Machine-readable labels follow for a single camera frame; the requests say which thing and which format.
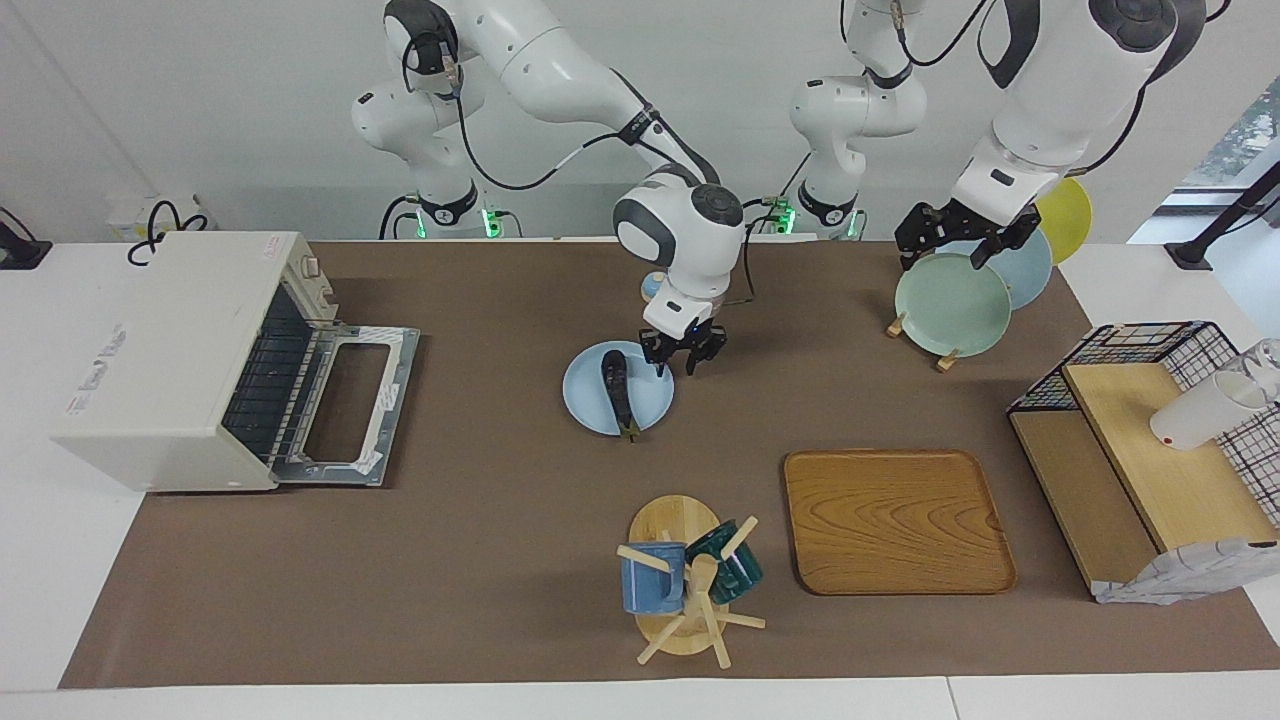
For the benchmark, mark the dark purple eggplant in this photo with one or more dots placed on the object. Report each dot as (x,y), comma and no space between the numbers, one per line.
(618,385)

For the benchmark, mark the grey white marbled cloth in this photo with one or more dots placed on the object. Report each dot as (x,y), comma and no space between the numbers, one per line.
(1180,575)

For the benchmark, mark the wooden mug tree stand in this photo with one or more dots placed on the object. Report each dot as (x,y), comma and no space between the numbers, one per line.
(675,522)

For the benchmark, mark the wooden plate rack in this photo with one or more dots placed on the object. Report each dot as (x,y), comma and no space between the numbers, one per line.
(895,325)

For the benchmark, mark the wooden serving tray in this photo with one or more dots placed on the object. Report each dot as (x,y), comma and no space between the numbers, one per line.
(890,520)

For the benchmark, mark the yellow plate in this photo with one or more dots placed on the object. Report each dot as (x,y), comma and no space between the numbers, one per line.
(1070,215)

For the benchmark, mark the black desk clamp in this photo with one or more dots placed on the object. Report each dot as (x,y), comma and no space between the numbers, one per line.
(20,255)

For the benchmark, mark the light blue racked plate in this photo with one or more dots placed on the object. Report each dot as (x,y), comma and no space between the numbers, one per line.
(1030,275)

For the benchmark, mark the white toaster oven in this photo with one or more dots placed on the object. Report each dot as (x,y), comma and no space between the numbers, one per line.
(150,350)

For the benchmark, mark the white power strip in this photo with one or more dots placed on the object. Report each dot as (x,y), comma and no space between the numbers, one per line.
(125,215)

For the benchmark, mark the wooden shelf unit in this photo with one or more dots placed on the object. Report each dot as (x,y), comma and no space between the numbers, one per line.
(1160,480)

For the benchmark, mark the black clamp stand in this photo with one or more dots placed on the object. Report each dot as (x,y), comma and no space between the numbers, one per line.
(1190,255)

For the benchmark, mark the brown table mat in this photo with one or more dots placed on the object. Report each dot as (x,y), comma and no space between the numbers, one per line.
(480,520)

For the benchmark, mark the oven door with glass window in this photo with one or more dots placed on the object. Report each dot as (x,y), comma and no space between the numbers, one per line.
(400,380)

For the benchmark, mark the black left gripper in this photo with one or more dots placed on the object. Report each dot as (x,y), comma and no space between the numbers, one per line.
(975,225)

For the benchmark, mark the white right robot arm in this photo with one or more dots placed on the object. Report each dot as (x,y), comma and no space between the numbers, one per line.
(560,60)

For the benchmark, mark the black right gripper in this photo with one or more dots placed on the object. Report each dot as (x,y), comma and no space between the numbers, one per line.
(690,340)

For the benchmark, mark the pale green plate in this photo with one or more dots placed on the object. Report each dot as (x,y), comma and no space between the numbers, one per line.
(950,310)

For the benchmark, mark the window with dark frame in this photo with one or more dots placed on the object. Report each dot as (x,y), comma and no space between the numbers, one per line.
(1240,140)

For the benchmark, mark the white plastic cup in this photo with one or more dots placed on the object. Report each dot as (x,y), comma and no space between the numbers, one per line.
(1200,415)

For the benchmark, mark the dark green ceramic mug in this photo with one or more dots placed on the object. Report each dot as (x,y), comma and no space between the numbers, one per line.
(740,575)

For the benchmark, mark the blue ceramic mug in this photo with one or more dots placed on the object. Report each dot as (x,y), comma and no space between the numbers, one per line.
(650,585)

